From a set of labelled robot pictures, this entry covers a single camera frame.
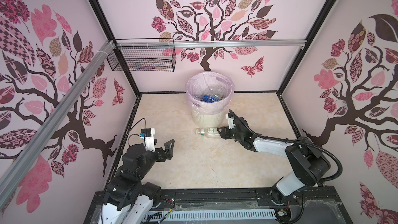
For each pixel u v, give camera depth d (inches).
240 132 28.0
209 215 27.4
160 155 22.8
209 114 32.6
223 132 31.3
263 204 28.7
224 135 31.3
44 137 19.2
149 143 22.4
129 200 17.4
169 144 24.0
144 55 37.3
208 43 36.3
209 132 36.3
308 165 17.7
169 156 23.2
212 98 34.5
